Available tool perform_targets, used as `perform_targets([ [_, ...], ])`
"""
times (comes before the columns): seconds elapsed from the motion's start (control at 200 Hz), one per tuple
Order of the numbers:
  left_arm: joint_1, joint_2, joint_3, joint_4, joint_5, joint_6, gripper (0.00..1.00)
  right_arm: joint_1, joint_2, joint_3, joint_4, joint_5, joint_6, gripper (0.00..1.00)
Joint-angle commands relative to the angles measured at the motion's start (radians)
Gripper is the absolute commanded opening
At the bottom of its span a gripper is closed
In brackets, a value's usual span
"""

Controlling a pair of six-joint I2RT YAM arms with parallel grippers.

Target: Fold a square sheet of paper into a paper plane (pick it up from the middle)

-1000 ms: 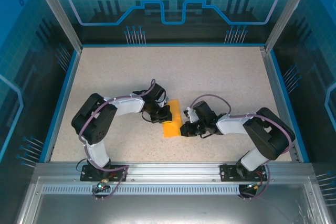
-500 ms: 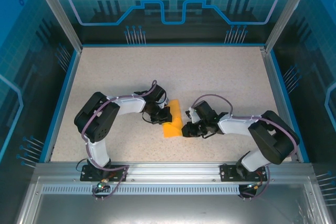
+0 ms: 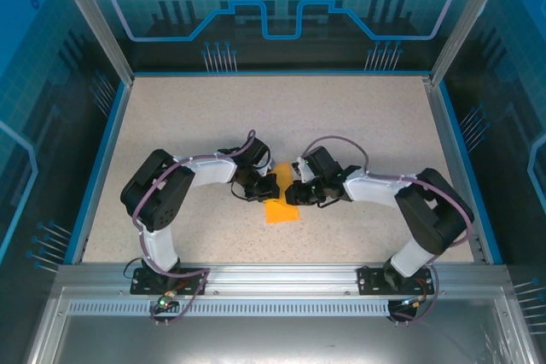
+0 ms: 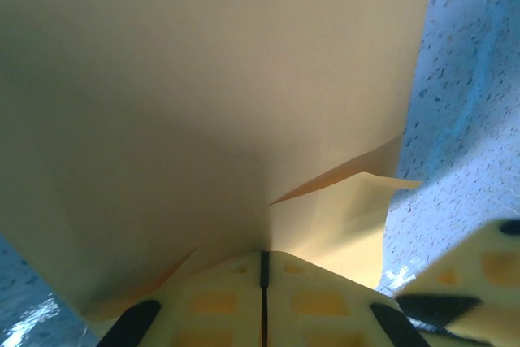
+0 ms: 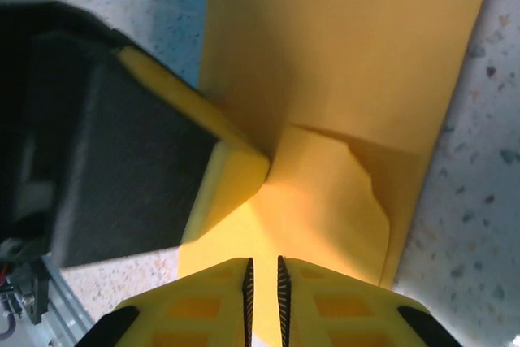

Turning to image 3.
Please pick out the aluminium side rail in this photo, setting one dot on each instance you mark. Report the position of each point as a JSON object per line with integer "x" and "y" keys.
{"x": 452, "y": 159}

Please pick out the blue table edge strip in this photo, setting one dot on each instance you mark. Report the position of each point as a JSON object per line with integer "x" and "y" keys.
{"x": 100, "y": 168}
{"x": 466, "y": 159}

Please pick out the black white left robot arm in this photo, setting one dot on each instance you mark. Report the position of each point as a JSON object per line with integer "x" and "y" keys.
{"x": 155, "y": 206}

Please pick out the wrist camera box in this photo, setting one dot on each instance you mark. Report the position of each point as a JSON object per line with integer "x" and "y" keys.
{"x": 303, "y": 174}
{"x": 268, "y": 166}

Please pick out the brushed metal tray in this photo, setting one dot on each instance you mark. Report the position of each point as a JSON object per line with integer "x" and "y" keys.
{"x": 273, "y": 338}

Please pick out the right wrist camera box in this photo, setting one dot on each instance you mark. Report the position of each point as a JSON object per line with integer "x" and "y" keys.
{"x": 303, "y": 174}

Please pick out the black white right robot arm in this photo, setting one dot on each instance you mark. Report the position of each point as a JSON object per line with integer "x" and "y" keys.
{"x": 435, "y": 219}

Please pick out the aluminium base beam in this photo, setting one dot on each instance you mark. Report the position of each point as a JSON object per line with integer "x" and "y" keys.
{"x": 277, "y": 279}

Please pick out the aluminium frame post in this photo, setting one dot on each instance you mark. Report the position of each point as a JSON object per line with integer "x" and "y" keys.
{"x": 468, "y": 19}
{"x": 97, "y": 19}

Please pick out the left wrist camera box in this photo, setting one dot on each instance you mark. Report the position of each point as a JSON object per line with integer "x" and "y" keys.
{"x": 268, "y": 166}

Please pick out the orange paper sheet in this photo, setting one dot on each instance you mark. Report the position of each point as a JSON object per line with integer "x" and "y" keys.
{"x": 281, "y": 212}

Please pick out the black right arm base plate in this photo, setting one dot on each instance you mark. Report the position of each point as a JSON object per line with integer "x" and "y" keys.
{"x": 371, "y": 281}

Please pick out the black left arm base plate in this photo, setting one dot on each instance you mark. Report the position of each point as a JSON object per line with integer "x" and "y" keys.
{"x": 145, "y": 283}

